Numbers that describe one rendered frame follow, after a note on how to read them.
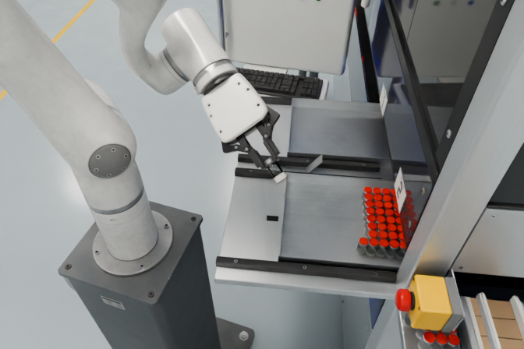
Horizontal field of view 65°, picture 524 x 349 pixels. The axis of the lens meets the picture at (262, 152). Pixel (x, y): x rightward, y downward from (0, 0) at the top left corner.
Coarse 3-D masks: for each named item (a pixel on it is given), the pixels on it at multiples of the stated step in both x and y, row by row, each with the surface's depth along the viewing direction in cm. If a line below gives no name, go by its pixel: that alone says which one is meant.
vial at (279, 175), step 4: (268, 160) 73; (272, 160) 73; (268, 164) 73; (272, 164) 72; (276, 164) 73; (268, 168) 73; (272, 168) 72; (276, 168) 72; (280, 168) 73; (272, 172) 72; (276, 172) 72; (280, 172) 72; (284, 172) 73; (272, 176) 73; (276, 176) 72; (280, 176) 72; (284, 176) 72; (276, 180) 72; (280, 180) 72
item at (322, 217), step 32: (288, 192) 110; (320, 192) 110; (352, 192) 110; (288, 224) 102; (320, 224) 102; (352, 224) 102; (288, 256) 92; (320, 256) 95; (352, 256) 95; (384, 256) 95
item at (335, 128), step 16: (304, 112) 135; (320, 112) 135; (336, 112) 135; (352, 112) 135; (368, 112) 135; (304, 128) 129; (320, 128) 129; (336, 128) 129; (352, 128) 129; (368, 128) 129; (288, 144) 119; (304, 144) 123; (320, 144) 123; (336, 144) 123; (352, 144) 123; (368, 144) 123; (384, 144) 123; (352, 160) 116; (368, 160) 115; (384, 160) 115
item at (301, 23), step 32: (224, 0) 154; (256, 0) 151; (288, 0) 148; (320, 0) 146; (352, 0) 143; (256, 32) 160; (288, 32) 157; (320, 32) 154; (256, 64) 171; (288, 64) 166; (320, 64) 163
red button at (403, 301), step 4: (400, 288) 76; (396, 292) 76; (400, 292) 75; (404, 292) 75; (408, 292) 75; (396, 296) 76; (400, 296) 75; (404, 296) 74; (408, 296) 74; (396, 300) 76; (400, 300) 74; (404, 300) 74; (408, 300) 74; (396, 304) 76; (400, 304) 74; (404, 304) 74; (408, 304) 74; (400, 308) 74; (404, 308) 74; (408, 308) 74
